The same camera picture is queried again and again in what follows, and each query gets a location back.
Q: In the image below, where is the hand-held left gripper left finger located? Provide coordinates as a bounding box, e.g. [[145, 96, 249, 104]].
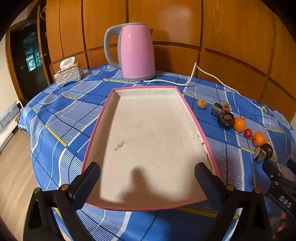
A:
[[23, 162, 101, 241]]

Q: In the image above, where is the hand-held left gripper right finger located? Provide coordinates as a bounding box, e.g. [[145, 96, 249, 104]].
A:
[[194, 162, 272, 241]]

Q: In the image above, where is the orange mandarin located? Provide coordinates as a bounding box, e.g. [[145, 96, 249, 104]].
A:
[[233, 117, 246, 133], [252, 132, 265, 147]]

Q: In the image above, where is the pink-rimmed white tray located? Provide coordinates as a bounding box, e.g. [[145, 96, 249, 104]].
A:
[[81, 86, 221, 212]]

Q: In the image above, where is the person's right hand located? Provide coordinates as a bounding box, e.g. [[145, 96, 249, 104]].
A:
[[273, 210, 292, 239]]

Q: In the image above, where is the blue plaid tablecloth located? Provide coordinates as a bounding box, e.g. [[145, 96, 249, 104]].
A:
[[18, 64, 296, 241]]

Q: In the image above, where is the white low bench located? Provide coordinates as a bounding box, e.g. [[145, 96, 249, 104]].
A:
[[0, 100, 23, 151]]

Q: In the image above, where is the silver ornate tissue box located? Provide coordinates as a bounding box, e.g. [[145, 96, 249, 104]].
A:
[[54, 62, 82, 88]]

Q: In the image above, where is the grey kettle base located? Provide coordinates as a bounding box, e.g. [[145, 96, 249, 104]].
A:
[[122, 75, 156, 82]]

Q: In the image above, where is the dark door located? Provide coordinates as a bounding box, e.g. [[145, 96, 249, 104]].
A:
[[9, 21, 50, 100]]

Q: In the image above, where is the white tissue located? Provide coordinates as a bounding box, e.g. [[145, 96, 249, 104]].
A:
[[59, 57, 75, 70]]

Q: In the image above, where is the pink electric kettle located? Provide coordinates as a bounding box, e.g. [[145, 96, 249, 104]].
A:
[[104, 23, 156, 80]]

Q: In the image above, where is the wooden wardrobe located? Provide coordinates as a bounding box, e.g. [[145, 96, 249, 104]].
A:
[[37, 0, 296, 121]]

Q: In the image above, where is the white power cord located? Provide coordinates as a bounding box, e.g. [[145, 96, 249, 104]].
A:
[[142, 62, 266, 112]]

